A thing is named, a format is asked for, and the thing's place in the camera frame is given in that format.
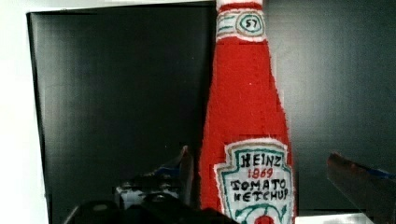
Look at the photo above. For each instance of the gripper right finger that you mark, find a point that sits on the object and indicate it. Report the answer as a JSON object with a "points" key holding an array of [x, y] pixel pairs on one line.
{"points": [[371, 190]]}

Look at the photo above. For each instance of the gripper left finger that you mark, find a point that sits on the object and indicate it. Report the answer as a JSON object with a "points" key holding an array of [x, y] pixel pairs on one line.
{"points": [[174, 178]]}

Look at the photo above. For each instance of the red felt ketchup bottle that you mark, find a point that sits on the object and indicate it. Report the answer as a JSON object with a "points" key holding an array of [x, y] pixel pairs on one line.
{"points": [[246, 163]]}

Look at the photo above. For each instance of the black toy oven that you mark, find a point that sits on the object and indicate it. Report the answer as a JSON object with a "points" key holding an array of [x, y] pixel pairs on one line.
{"points": [[120, 90]]}

